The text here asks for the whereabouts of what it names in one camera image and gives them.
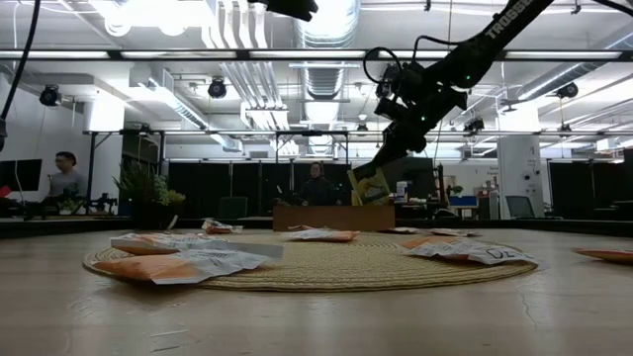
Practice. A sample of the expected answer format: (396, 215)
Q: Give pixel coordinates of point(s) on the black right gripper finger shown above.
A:
(381, 166)
(373, 160)

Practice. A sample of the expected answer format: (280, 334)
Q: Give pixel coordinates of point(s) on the yellow green black tea packet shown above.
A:
(371, 190)

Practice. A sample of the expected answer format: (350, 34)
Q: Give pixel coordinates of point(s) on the orange black tea packet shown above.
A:
(401, 230)
(220, 227)
(610, 254)

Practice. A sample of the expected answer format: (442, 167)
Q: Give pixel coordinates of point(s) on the small black background robot arm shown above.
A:
(104, 203)

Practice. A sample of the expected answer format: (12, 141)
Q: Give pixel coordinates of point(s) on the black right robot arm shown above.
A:
(494, 34)

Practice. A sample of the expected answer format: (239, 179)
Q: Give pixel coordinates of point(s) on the white orange Tazo tea packet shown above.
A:
(475, 253)
(148, 268)
(198, 239)
(143, 248)
(321, 236)

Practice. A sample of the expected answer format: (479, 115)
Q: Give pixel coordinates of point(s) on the pink orange tea packet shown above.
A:
(455, 233)

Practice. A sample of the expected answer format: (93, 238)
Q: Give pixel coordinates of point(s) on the large dark display screen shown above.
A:
(420, 180)

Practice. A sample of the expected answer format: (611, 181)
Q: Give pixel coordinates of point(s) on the black beam with light strips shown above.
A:
(306, 54)

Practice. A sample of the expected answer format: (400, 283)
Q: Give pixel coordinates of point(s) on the wooden three-compartment box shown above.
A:
(306, 218)

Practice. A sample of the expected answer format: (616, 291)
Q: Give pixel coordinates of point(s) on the blue storage bin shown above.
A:
(462, 201)

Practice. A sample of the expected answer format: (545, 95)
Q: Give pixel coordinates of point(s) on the round woven straw placemat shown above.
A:
(346, 269)

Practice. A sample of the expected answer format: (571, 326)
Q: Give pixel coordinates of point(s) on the white building column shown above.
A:
(519, 168)

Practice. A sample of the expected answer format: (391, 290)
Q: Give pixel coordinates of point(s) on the grey office chair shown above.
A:
(519, 206)

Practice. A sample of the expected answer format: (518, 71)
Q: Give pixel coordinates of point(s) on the dark green office chair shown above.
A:
(232, 207)

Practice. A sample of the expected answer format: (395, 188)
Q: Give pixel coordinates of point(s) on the black partition panels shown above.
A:
(203, 188)
(573, 190)

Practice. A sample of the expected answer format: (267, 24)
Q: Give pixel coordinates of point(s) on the spiky green plant dark pot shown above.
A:
(148, 190)

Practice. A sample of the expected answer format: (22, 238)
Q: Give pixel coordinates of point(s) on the small dark computer monitor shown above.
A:
(22, 174)

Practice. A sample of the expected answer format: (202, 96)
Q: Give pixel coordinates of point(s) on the red object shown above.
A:
(4, 190)

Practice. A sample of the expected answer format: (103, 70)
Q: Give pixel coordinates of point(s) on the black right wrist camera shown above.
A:
(390, 108)

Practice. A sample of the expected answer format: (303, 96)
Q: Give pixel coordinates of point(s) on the silver ventilation duct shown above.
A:
(331, 39)

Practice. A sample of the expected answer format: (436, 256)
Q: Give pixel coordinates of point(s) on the black ceiling-mounted camera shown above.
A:
(216, 88)
(568, 90)
(474, 124)
(49, 95)

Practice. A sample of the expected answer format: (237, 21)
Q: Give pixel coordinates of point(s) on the black background rig frame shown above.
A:
(222, 132)

